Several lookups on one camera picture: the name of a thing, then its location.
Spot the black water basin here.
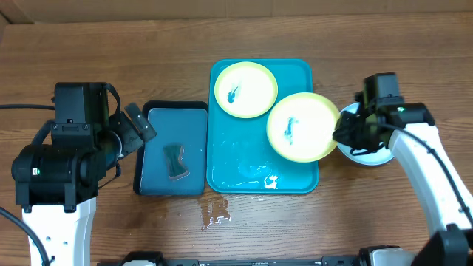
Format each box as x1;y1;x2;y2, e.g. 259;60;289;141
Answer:
133;100;208;196

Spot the teal plastic tray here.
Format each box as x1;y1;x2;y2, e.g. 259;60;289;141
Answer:
206;58;319;194

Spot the white light-blue plate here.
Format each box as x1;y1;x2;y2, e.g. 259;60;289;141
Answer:
335;102;396;166

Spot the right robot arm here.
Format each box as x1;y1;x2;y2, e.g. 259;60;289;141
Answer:
333;73;472;266

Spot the small yellow plate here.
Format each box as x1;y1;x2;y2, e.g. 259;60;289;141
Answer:
214;61;278;119

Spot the large yellow plate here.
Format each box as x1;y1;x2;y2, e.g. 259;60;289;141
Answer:
266;92;340;163

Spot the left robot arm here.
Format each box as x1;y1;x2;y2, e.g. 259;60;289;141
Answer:
11;83;156;265

